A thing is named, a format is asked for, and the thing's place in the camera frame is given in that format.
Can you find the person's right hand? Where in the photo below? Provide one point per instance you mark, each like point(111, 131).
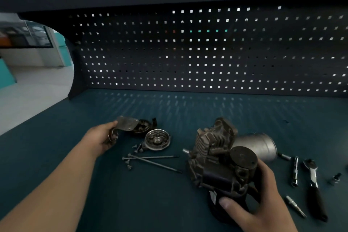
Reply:
point(269, 212)

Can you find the person's left hand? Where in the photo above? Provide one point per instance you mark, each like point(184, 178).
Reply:
point(99, 139)

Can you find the person's left thumb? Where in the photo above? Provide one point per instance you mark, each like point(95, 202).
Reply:
point(111, 125)

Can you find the person's right thumb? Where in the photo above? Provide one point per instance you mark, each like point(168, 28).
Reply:
point(233, 206)

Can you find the grey metal plate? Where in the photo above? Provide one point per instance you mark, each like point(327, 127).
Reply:
point(127, 124)

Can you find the black air compressor pump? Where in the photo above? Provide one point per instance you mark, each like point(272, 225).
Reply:
point(217, 163)

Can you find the person's left forearm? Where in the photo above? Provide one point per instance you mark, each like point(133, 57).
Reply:
point(46, 193)

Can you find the dark round motor part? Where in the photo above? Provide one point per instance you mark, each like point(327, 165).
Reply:
point(144, 126)

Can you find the round silver metal cover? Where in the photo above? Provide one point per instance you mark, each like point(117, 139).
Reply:
point(157, 139)

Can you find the long thin metal bolt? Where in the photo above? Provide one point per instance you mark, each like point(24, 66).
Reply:
point(152, 157)
point(157, 164)

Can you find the silver screwdriver bit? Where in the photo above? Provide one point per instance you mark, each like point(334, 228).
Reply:
point(295, 206)

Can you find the chrome socket extension bar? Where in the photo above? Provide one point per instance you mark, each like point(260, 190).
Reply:
point(295, 170)

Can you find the small chrome adapter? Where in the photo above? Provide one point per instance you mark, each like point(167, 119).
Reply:
point(284, 156)

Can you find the small dark socket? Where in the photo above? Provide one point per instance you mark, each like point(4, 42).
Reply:
point(335, 179)

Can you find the teal cabinet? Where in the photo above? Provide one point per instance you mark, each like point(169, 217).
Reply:
point(6, 72)

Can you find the dark perforated pegboard panel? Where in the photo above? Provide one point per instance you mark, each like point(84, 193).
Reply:
point(206, 52)

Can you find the dark framed glass partition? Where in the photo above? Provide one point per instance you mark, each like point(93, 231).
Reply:
point(24, 34)

